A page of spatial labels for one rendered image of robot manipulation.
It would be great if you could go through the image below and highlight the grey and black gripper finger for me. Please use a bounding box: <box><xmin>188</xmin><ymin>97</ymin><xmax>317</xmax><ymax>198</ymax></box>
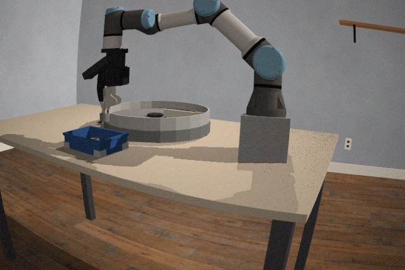
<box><xmin>107</xmin><ymin>85</ymin><xmax>122</xmax><ymax>114</ymax></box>
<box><xmin>97</xmin><ymin>76</ymin><xmax>117</xmax><ymax>114</ymax></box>

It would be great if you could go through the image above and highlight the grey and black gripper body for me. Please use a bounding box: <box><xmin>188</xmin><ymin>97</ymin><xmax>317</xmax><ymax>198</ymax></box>
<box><xmin>97</xmin><ymin>48</ymin><xmax>130</xmax><ymax>87</ymax></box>

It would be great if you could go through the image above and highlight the grey round turntable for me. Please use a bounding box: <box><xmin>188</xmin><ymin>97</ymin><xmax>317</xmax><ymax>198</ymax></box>
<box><xmin>97</xmin><ymin>101</ymin><xmax>211</xmax><ymax>143</ymax></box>

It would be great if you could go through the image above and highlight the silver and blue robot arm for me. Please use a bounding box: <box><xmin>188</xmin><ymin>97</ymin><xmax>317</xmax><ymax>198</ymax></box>
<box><xmin>103</xmin><ymin>0</ymin><xmax>287</xmax><ymax>118</ymax></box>

